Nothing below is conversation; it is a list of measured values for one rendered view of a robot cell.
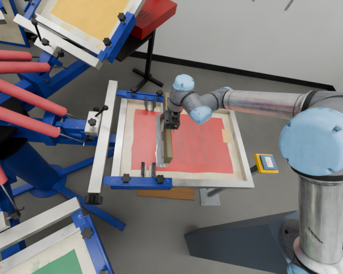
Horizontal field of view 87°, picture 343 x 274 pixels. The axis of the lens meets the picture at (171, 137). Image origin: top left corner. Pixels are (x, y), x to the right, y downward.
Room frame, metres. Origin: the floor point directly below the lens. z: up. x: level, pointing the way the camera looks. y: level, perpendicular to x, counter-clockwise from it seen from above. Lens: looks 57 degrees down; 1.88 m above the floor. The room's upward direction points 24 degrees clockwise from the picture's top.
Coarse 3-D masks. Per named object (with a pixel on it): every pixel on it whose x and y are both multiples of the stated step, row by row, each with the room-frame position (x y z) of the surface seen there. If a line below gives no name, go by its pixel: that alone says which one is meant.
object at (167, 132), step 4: (164, 96) 0.72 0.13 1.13; (168, 96) 0.72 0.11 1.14; (164, 100) 0.69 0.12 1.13; (164, 104) 0.67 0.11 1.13; (164, 108) 0.64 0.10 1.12; (164, 128) 0.53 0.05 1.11; (164, 132) 0.51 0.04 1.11; (168, 132) 0.50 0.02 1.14; (164, 136) 0.49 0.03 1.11; (168, 136) 0.47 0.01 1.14; (164, 140) 0.47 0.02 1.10; (168, 140) 0.45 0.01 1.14; (164, 144) 0.45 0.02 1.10; (168, 144) 0.43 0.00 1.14; (164, 148) 0.43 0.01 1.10; (168, 148) 0.41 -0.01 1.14; (172, 148) 0.42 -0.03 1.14; (164, 152) 0.41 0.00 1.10; (168, 152) 0.39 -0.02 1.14; (172, 152) 0.40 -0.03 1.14; (164, 156) 0.39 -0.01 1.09; (168, 156) 0.37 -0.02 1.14; (172, 156) 0.38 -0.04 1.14; (164, 160) 0.37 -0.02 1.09; (168, 160) 0.37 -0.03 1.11
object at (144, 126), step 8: (136, 112) 0.66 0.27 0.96; (144, 112) 0.69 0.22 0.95; (152, 112) 0.71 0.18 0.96; (160, 112) 0.74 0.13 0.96; (136, 120) 0.60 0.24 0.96; (144, 120) 0.63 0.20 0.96; (152, 120) 0.66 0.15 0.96; (184, 120) 0.76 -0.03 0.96; (192, 120) 0.79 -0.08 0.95; (208, 120) 0.85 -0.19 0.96; (216, 120) 0.88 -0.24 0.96; (136, 128) 0.55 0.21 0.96; (144, 128) 0.57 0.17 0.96; (152, 128) 0.60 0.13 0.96; (216, 128) 0.81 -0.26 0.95; (224, 128) 0.84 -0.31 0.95; (136, 136) 0.50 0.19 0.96; (144, 136) 0.52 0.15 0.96; (152, 136) 0.55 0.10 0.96; (216, 136) 0.74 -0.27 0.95
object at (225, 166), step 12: (132, 144) 0.45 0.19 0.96; (144, 144) 0.48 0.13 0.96; (216, 144) 0.69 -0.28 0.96; (132, 156) 0.38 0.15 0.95; (144, 156) 0.41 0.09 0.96; (228, 156) 0.64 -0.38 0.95; (132, 168) 0.32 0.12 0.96; (156, 168) 0.37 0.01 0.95; (168, 168) 0.40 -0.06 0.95; (180, 168) 0.43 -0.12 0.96; (192, 168) 0.46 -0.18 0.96; (204, 168) 0.49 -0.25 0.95; (216, 168) 0.53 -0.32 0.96; (228, 168) 0.56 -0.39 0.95
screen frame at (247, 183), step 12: (120, 108) 0.61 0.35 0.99; (120, 120) 0.54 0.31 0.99; (120, 132) 0.47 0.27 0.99; (120, 144) 0.40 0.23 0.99; (240, 144) 0.74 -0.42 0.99; (120, 156) 0.34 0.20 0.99; (240, 156) 0.66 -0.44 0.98; (180, 180) 0.35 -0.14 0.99; (192, 180) 0.38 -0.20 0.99; (204, 180) 0.40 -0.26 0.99; (216, 180) 0.43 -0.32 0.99; (228, 180) 0.46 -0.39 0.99; (240, 180) 0.49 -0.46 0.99; (252, 180) 0.53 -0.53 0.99
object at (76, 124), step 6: (66, 120) 0.38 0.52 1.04; (72, 120) 0.39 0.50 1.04; (78, 120) 0.40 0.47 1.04; (84, 120) 0.42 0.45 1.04; (66, 126) 0.35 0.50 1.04; (72, 126) 0.36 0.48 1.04; (78, 126) 0.37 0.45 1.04; (84, 126) 0.39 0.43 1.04; (66, 132) 0.33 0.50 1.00; (72, 132) 0.35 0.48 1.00; (78, 132) 0.36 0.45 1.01
